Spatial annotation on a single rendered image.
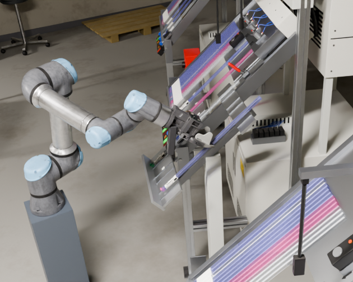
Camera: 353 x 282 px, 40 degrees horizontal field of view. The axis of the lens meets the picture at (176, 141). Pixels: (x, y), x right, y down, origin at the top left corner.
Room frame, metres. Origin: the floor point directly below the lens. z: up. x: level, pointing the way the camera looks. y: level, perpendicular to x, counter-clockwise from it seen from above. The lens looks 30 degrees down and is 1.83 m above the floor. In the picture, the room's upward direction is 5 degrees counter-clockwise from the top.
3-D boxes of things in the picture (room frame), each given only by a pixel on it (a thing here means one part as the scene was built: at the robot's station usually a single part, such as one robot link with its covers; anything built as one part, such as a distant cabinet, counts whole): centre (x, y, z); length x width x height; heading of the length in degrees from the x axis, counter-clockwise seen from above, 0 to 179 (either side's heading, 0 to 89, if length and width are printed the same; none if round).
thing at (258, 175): (2.20, -0.62, 0.31); 0.70 x 0.65 x 0.62; 1
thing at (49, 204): (1.74, 0.59, 0.60); 0.15 x 0.15 x 0.10
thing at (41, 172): (1.75, 0.59, 0.72); 0.13 x 0.12 x 0.14; 140
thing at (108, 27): (6.15, 0.40, 0.05); 1.18 x 0.82 x 0.11; 114
